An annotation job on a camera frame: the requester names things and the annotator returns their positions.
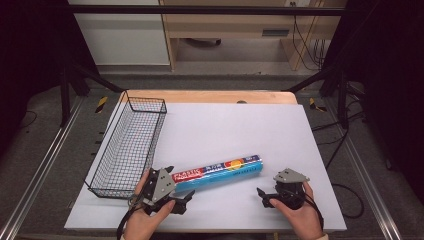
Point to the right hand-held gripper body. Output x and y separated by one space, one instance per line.
289 186

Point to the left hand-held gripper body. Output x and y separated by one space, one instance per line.
164 186

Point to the long blue wrap box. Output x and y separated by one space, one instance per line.
220 173

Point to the person's right hand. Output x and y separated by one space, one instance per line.
305 221

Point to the person's left hand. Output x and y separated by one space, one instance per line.
141 221

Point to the white table sheet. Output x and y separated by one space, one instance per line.
240 133

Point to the wooden table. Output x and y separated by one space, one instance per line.
213 96

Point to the black metal stand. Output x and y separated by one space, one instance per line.
340 96
66 93

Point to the white cabinet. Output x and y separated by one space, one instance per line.
123 36

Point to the black curtain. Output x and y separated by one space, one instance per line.
390 83
30 60

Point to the wooden desk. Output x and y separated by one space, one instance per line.
233 30

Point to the black horizontal bar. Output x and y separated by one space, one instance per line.
206 10

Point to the metal floor rail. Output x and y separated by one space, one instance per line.
36 173
363 173

